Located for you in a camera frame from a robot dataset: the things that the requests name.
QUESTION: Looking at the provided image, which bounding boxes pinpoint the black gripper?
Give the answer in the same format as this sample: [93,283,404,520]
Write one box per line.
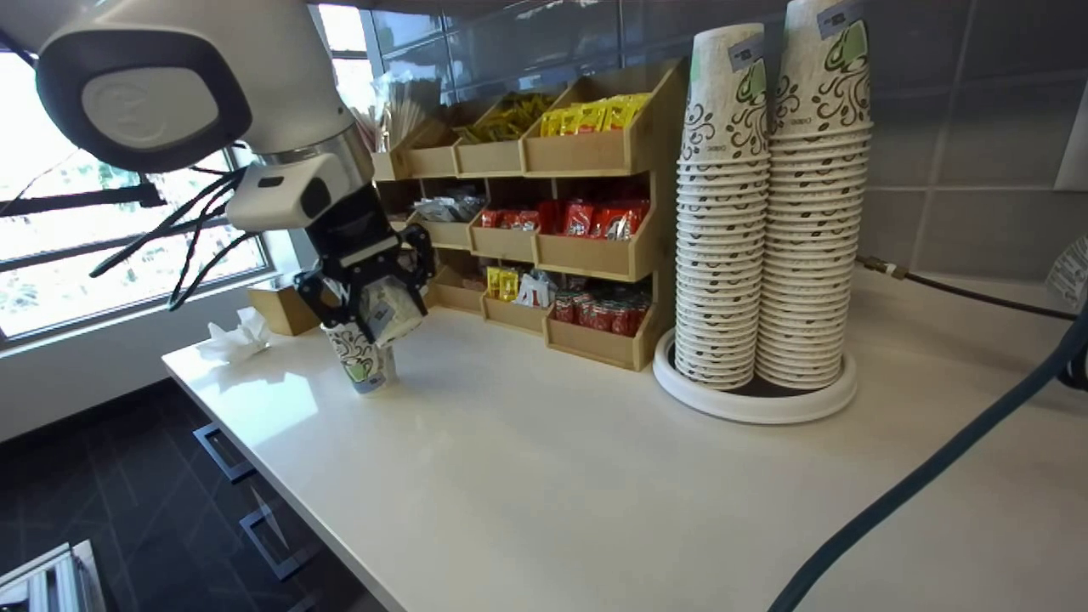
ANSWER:
[299,183,435,342]

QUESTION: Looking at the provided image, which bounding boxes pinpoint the white patterned paper cup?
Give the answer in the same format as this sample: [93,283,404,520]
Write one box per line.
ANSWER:
[352,272,429,349]
[325,318,401,395]

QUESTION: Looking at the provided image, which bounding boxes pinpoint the shorter paper cup stack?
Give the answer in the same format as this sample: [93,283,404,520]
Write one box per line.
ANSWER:
[674,20,774,395]

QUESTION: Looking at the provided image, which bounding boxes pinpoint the tall paper cup stack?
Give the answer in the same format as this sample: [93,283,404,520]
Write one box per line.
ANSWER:
[756,0,878,395]

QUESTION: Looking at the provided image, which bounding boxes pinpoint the low wooden packet box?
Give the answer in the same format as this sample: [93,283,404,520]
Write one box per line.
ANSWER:
[244,283,323,340]

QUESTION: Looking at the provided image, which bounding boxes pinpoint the white stick sachets pile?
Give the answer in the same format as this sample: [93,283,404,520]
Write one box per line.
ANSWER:
[411,191,488,224]

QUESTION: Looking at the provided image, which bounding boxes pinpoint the yellow and white tea bags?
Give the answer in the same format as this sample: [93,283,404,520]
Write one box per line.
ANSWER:
[488,264,561,314]

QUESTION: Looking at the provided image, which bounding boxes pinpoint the crumpled white tissue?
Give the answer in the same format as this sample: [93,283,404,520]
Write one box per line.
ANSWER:
[200,306,275,366]

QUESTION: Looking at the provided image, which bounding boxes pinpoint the plastic wrapped straws and napkins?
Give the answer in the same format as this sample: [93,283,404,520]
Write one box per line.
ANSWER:
[371,71,444,150]

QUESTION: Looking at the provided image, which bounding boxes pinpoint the yellow sweetener packets pile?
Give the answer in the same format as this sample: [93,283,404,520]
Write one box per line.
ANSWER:
[536,91,657,144]
[470,91,556,145]

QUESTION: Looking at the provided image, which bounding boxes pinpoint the dark red sachets pile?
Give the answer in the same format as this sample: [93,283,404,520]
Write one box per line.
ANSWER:
[552,286,652,340]

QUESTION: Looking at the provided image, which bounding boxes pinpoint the wooden condiment rack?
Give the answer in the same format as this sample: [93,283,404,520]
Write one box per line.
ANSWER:
[371,62,689,372]

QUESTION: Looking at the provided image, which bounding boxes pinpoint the white round tray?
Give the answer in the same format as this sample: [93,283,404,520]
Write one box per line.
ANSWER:
[649,325,863,428]

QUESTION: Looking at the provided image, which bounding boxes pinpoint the crinkled clear plastic bag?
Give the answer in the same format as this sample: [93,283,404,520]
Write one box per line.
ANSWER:
[1045,234,1088,314]

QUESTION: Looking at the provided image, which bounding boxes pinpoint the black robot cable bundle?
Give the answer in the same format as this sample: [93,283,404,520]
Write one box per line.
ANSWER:
[85,162,299,316]

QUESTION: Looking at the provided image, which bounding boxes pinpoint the grey drawer handle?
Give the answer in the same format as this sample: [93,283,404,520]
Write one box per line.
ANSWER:
[233,497,323,584]
[189,419,258,490]

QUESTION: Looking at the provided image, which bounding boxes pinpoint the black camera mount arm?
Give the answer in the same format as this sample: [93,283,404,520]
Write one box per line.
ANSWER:
[0,181,171,222]

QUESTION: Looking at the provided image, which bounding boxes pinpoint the white metal frame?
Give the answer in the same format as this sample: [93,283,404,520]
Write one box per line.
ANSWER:
[0,539,108,612]

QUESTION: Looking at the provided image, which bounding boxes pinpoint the thin black wall cable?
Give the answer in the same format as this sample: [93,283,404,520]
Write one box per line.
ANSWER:
[855,256,1080,324]

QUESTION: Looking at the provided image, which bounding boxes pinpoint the thick dark teal cable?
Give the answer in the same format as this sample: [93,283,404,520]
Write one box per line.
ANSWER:
[764,318,1088,612]

